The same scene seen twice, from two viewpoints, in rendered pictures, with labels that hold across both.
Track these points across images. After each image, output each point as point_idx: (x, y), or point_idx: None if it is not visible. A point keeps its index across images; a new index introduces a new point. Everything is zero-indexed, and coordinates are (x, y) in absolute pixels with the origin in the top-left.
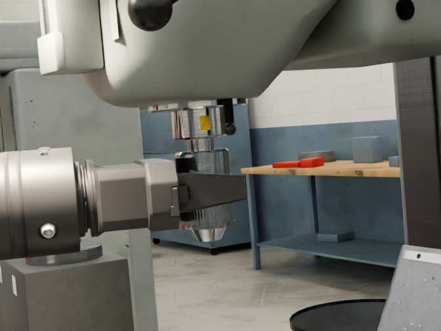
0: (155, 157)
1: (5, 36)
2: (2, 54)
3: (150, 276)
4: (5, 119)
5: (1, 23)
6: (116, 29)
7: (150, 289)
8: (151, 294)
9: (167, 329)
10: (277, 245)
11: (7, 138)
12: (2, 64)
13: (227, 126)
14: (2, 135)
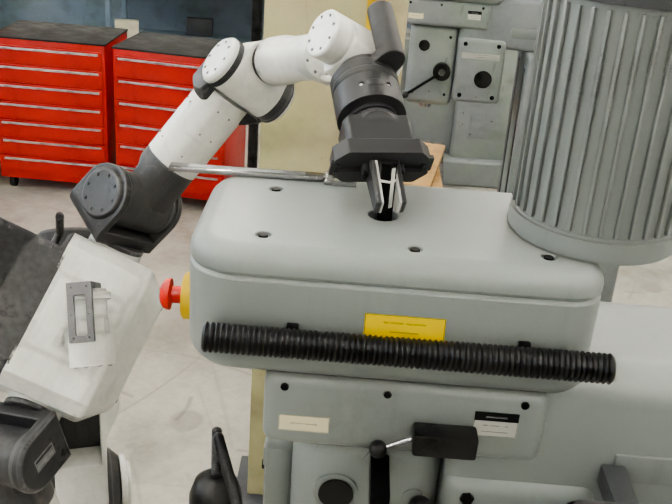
0: None
1: (533, 17)
2: (525, 35)
3: (612, 280)
4: (517, 90)
5: (532, 3)
6: None
7: (608, 291)
8: (607, 296)
9: (666, 272)
10: None
11: (514, 110)
12: (522, 45)
13: None
14: (513, 101)
